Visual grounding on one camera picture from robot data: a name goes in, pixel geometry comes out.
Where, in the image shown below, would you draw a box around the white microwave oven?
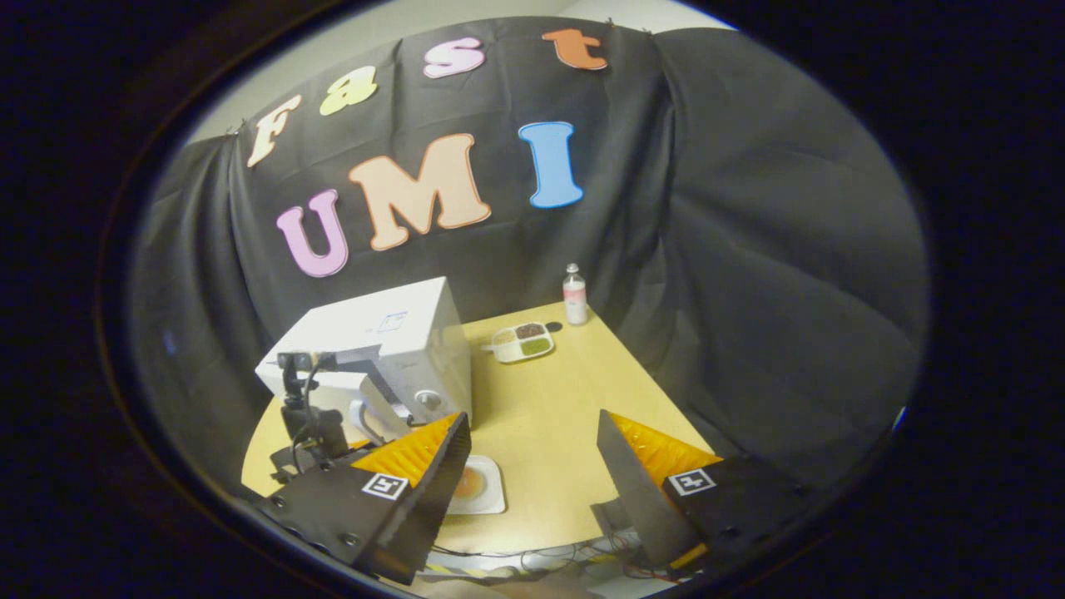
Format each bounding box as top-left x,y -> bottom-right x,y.
255,277 -> 473,450

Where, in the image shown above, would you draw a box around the small black block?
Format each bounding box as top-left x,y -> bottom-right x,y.
591,499 -> 633,537

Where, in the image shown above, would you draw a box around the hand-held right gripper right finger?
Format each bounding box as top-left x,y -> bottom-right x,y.
597,409 -> 820,571

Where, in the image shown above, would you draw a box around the white divided tray with grains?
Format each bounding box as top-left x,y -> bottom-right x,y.
489,321 -> 556,364

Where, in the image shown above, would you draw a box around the white square plate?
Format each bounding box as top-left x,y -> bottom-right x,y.
445,454 -> 507,516

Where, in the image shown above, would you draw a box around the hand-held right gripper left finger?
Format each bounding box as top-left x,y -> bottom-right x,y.
258,412 -> 473,586

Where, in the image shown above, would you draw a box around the tangle of floor cables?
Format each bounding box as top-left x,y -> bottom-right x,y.
420,532 -> 683,587

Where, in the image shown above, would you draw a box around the small bottle with pink label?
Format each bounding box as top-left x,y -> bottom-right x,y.
562,264 -> 588,326

